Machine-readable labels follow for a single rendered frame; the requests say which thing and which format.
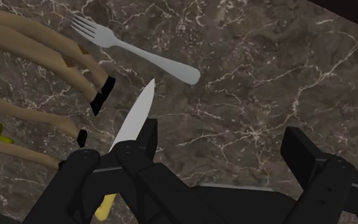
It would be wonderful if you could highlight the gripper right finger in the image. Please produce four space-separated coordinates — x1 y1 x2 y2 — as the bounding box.
280 126 358 224

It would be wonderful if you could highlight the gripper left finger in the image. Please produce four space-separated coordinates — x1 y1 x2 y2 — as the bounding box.
22 118 217 224

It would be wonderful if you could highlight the silver fork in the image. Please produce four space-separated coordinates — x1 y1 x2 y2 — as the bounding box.
70 14 202 86

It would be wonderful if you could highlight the knife with yellow handle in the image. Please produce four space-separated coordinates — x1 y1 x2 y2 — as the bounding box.
94 78 156 222

